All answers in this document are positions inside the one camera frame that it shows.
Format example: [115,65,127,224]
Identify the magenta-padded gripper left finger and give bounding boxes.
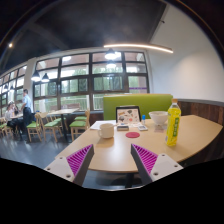
[43,143,95,187]

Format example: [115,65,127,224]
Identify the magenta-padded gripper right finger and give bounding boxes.
[130,143,185,186]

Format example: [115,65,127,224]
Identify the yellow drink bottle orange cap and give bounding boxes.
[164,98,182,147]

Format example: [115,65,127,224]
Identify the flat round red coaster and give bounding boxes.
[125,131,141,139]

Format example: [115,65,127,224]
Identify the wooden chairs with green seats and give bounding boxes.
[0,109,92,144]

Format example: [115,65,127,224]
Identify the white bowl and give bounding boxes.
[148,110,169,127]

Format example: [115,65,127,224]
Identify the light wooden dining table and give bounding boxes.
[46,108,81,141]

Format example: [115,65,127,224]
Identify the white paper sheet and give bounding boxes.
[89,119,118,131]

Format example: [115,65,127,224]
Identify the white mug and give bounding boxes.
[97,123,115,140]

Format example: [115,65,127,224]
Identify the black tablet with picture screen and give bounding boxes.
[115,105,142,125]

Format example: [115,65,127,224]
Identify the green upholstered bench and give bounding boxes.
[102,93,174,122]

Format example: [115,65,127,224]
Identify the person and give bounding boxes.
[4,100,21,134]
[20,88,34,127]

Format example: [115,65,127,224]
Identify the long curved ceiling light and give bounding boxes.
[103,42,174,54]

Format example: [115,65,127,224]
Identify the black pendant lamps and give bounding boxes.
[1,48,118,93]

